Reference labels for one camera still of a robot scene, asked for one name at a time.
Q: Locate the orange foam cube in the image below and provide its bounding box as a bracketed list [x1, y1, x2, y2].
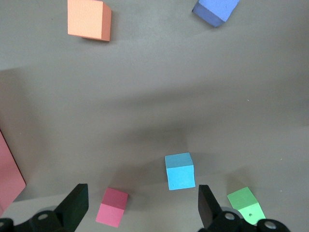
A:
[67, 0, 112, 42]

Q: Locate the light blue foam cube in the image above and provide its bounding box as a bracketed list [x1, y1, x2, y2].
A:
[165, 152, 196, 191]

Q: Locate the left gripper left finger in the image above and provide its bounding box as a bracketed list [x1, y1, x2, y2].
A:
[28, 183, 89, 232]

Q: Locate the red foam cube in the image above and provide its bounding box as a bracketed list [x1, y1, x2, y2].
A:
[95, 187, 129, 228]

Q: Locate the large table cover sheet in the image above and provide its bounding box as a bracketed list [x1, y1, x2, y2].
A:
[0, 0, 309, 232]

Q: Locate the purple foam cube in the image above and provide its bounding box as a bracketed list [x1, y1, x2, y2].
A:
[192, 0, 240, 27]

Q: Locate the green foam cube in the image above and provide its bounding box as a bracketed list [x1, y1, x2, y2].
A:
[226, 186, 267, 227]

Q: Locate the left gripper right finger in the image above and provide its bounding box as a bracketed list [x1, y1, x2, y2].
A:
[197, 184, 257, 232]

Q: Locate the pink plastic bin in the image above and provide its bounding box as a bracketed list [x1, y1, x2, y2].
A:
[0, 129, 27, 216]

